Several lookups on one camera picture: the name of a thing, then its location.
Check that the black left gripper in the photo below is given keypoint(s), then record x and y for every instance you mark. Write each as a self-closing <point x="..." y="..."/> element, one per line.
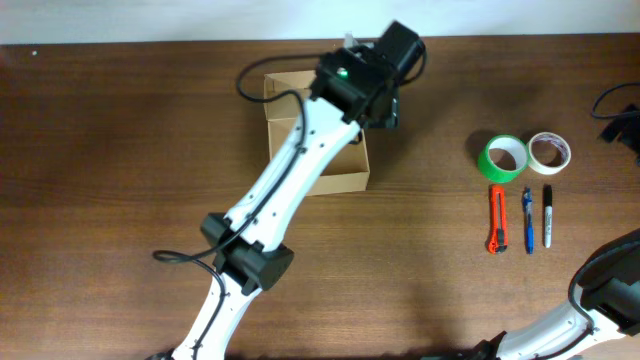
<point x="391" y="113"/>

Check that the white masking tape roll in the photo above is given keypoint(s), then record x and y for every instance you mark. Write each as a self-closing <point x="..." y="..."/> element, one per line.
<point x="561" y="146"/>

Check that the green tape roll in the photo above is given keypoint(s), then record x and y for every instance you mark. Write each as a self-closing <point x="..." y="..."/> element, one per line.
<point x="512" y="146"/>

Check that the blue ballpoint pen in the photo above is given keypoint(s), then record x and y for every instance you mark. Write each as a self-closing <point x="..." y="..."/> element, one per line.
<point x="529" y="231"/>

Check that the orange utility knife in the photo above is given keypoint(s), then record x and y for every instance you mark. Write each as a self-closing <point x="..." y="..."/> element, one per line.
<point x="498" y="237"/>

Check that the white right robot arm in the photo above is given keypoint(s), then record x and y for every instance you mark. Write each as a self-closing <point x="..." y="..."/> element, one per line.
<point x="603" y="296"/>

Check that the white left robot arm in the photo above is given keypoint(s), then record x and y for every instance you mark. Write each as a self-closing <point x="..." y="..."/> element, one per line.
<point x="246" y="242"/>

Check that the brown cardboard box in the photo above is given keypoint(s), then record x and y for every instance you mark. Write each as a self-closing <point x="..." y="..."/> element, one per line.
<point x="348" y="172"/>

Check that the black white marker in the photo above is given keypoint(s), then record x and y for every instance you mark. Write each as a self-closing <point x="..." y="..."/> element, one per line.
<point x="548" y="215"/>

